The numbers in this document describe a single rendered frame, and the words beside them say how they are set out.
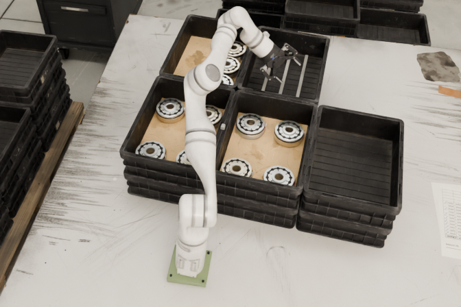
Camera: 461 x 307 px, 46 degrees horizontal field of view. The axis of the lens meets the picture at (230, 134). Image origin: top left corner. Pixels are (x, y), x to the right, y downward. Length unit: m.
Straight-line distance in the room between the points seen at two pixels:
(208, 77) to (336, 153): 0.57
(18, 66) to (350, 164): 1.72
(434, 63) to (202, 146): 1.39
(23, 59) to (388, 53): 1.78
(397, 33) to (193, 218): 2.14
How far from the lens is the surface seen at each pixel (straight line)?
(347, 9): 3.24
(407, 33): 3.34
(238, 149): 1.89
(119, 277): 1.78
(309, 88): 2.15
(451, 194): 2.11
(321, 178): 1.85
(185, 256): 1.64
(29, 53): 2.95
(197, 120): 1.58
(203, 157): 1.53
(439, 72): 2.57
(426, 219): 2.01
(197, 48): 2.30
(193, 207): 1.47
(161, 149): 1.85
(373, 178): 1.89
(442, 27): 4.17
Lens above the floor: 2.26
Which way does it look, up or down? 47 degrees down
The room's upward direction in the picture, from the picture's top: 3 degrees clockwise
